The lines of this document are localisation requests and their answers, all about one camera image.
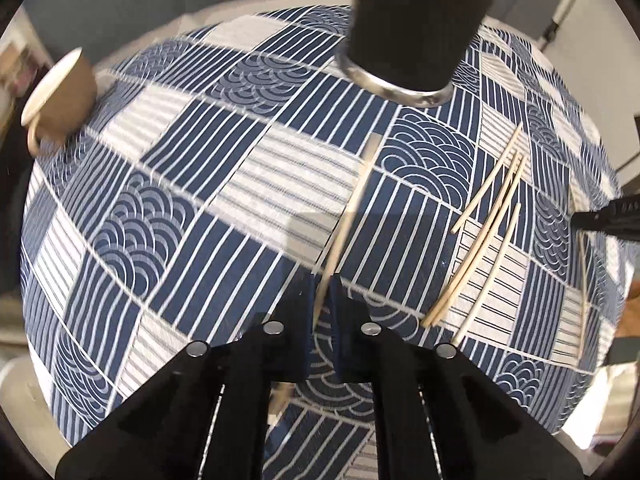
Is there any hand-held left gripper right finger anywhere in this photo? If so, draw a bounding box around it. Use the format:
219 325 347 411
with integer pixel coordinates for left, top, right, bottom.
327 277 586 480

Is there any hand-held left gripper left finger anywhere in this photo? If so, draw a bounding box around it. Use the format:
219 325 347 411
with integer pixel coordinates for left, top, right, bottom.
55 275 317 480

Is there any black cylindrical utensil holder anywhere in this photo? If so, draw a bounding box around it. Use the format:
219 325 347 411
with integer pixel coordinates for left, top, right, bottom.
334 0 507 109

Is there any single bamboo chopstick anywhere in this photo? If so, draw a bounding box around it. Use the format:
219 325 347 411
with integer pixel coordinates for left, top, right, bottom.
267 132 383 426

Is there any white chair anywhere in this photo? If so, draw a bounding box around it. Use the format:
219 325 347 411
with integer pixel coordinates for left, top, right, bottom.
0 355 63 463

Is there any white cabinet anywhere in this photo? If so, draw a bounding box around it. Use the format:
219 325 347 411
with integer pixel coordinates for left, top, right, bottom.
539 0 640 173

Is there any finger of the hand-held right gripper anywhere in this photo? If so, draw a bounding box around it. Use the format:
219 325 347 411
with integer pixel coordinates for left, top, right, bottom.
570 199 640 237

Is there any group of wooden chopsticks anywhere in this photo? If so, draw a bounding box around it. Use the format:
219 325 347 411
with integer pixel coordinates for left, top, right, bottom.
421 121 595 361

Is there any beige ceramic cup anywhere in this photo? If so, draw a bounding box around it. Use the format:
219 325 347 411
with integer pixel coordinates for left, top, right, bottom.
20 47 99 157

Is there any black backdrop clip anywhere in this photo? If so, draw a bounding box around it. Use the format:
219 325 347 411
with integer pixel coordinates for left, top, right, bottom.
541 14 562 45

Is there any blue white patterned tablecloth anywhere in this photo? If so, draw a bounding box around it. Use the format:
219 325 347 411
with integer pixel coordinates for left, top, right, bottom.
20 4 632 480

